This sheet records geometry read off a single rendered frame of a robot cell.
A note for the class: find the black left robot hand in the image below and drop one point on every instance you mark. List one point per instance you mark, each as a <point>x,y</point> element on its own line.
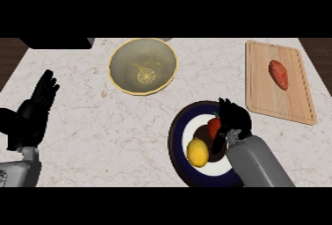
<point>33,117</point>

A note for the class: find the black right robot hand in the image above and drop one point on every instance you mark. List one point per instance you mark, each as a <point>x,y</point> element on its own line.
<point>235,117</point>

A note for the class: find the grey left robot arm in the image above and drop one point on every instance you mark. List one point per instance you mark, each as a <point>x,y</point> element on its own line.
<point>19,171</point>

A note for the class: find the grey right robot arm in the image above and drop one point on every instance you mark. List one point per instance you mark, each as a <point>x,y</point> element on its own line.
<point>254,162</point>

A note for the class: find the red bell pepper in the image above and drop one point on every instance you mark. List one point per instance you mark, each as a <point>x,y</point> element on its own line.
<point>213,126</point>

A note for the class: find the blue and white plate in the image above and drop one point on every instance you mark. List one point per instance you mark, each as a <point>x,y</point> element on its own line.
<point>202,172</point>

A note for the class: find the yellow-rimmed grey bowl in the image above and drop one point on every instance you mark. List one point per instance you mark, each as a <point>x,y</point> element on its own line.
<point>143,66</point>

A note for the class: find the yellow lemon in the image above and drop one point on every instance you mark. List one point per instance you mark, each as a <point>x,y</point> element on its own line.
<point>198,152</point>

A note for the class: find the wooden cutting board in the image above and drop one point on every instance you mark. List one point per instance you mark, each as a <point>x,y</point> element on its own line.
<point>279,82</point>

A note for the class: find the orange sweet potato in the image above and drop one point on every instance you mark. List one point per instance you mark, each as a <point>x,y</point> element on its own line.
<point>279,74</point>

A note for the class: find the black appliance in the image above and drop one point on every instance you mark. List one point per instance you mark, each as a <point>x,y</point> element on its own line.
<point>56,43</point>

